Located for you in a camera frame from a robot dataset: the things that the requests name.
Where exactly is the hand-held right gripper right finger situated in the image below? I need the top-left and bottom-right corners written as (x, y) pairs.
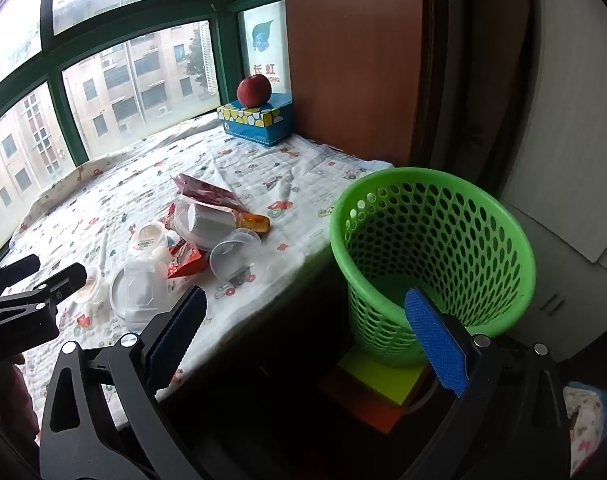
top-left (403, 287), bottom-right (571, 480)

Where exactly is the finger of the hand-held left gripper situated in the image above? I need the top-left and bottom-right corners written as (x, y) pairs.
top-left (32, 262), bottom-right (88, 311)
top-left (0, 253), bottom-right (41, 292)

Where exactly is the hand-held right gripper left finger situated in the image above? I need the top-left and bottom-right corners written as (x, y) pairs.
top-left (38, 285), bottom-right (209, 480)

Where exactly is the clear cup with printed label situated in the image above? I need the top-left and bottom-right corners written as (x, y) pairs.
top-left (130, 221), bottom-right (168, 261)

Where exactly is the pink foil snack wrapper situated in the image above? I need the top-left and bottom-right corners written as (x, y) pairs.
top-left (170, 173), bottom-right (252, 213)

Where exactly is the green mesh plastic basket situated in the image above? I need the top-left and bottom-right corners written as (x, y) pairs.
top-left (330, 167), bottom-right (537, 368)

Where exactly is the person's left forearm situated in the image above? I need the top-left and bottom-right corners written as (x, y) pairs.
top-left (0, 355), bottom-right (39, 443)

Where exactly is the small clear cup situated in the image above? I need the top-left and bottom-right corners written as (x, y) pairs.
top-left (74, 266), bottom-right (108, 306)

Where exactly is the clear plastic lidded container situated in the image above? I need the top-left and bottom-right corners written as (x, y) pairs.
top-left (110, 259), bottom-right (172, 333)

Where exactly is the yellow-green foam mat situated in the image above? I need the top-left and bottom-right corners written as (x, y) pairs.
top-left (336, 345), bottom-right (431, 406)

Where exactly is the red orange snack wrapper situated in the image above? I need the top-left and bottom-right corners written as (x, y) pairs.
top-left (165, 237), bottom-right (206, 281)

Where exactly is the clear plastic cup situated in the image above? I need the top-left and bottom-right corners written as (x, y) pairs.
top-left (210, 227), bottom-right (262, 281)

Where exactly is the white printed blanket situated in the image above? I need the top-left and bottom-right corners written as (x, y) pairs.
top-left (6, 125), bottom-right (394, 431)

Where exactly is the orange sauce packet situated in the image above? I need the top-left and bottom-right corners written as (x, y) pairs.
top-left (236, 211), bottom-right (272, 234)

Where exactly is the floral cloth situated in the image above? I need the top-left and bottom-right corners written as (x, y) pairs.
top-left (563, 382), bottom-right (607, 478)

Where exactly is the blue patterned tissue box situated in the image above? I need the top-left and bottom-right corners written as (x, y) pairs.
top-left (217, 94), bottom-right (294, 147)

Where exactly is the beige apartment building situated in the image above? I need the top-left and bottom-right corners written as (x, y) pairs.
top-left (0, 20), bottom-right (219, 241)

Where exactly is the red apple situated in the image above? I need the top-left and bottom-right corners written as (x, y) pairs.
top-left (237, 74), bottom-right (273, 109)

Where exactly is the white cabinet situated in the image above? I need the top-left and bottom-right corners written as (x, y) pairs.
top-left (498, 0), bottom-right (607, 361)

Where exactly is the brown wooden cabinet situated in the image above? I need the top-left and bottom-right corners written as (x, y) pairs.
top-left (284, 0), bottom-right (434, 166)

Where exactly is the window sticker with blue figure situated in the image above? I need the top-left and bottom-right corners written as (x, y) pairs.
top-left (241, 2), bottom-right (289, 96)

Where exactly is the green window frame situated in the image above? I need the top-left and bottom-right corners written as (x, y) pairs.
top-left (0, 0), bottom-right (289, 266)

